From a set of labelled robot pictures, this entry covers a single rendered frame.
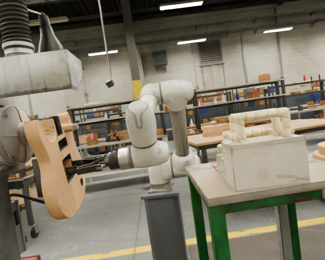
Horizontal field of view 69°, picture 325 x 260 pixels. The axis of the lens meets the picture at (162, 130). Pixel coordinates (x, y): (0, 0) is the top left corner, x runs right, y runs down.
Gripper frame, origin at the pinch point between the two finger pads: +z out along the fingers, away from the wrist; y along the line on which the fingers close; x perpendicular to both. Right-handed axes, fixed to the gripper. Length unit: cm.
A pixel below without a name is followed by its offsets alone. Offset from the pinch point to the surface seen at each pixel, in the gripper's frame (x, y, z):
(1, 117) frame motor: 24.6, -1.1, 19.9
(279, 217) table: -57, 21, -99
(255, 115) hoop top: 12, -12, -74
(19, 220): -29, 18, 38
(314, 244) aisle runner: -124, 68, -155
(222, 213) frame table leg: -20, -19, -56
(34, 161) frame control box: -1.7, 23.9, 25.7
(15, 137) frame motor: 15.5, 1.4, 18.4
